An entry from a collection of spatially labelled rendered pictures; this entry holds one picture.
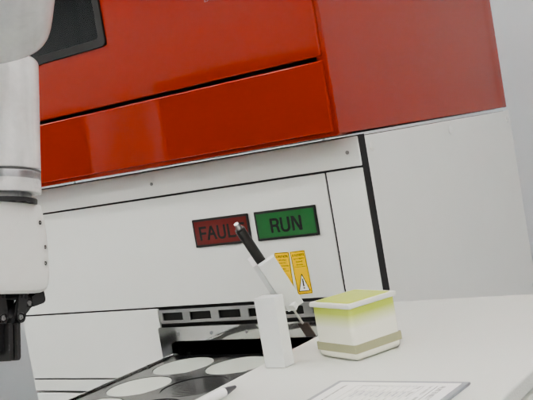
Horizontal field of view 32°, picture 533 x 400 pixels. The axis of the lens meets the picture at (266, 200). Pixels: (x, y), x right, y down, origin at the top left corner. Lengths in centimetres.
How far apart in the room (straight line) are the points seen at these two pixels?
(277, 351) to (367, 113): 49
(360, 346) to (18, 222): 41
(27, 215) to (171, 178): 59
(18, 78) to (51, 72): 66
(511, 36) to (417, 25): 121
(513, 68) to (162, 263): 152
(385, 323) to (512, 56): 185
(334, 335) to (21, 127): 42
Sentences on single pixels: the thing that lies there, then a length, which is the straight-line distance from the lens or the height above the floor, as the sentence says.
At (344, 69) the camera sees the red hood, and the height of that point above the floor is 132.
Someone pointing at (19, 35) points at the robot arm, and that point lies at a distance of 91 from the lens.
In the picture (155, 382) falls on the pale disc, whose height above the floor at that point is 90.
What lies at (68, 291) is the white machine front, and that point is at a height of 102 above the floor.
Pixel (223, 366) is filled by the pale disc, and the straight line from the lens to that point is 146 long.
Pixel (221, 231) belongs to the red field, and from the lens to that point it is 154.
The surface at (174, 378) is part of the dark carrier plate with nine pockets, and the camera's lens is 144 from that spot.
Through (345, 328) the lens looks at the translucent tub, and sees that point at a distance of 107.
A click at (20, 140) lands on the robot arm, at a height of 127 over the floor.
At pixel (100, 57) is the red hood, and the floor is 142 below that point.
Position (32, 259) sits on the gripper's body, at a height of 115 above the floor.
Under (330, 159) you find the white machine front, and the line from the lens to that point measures 142.
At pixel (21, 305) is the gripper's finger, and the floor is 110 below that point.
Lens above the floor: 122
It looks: 3 degrees down
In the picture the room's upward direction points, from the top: 10 degrees counter-clockwise
